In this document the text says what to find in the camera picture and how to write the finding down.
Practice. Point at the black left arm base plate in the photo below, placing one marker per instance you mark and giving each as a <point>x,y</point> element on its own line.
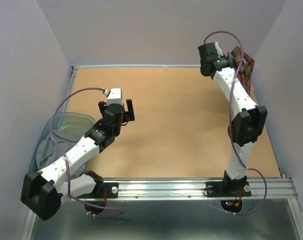
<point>105,190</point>

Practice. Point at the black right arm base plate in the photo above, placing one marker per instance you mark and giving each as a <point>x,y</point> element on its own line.
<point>220,189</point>

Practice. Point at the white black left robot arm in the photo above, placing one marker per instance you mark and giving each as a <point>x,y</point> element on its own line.
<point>44,191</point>

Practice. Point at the grey crumpled shirt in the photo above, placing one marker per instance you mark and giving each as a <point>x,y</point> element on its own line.
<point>48,152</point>

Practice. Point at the clear blue plastic bin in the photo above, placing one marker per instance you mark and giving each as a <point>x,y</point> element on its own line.
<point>68,122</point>

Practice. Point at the red blue plaid flannel shirt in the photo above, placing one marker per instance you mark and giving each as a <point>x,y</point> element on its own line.
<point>245,72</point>

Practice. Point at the aluminium back table rail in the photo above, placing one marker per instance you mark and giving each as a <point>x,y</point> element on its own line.
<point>136,66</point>

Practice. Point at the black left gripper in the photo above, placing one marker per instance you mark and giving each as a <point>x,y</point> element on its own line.
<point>128,116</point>

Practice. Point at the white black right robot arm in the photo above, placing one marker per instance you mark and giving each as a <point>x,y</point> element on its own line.
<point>246,121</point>

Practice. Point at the aluminium front table rail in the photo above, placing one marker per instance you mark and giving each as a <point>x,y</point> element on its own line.
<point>181,189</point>

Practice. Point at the aluminium table rail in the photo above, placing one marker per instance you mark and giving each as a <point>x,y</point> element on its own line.
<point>181,189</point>
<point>136,66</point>

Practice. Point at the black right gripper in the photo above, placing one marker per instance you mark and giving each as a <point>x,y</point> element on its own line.
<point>221,56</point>

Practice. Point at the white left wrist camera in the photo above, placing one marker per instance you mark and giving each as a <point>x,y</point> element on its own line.
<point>115,96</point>

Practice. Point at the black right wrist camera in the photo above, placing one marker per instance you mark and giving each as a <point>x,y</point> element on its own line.
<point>208,52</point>

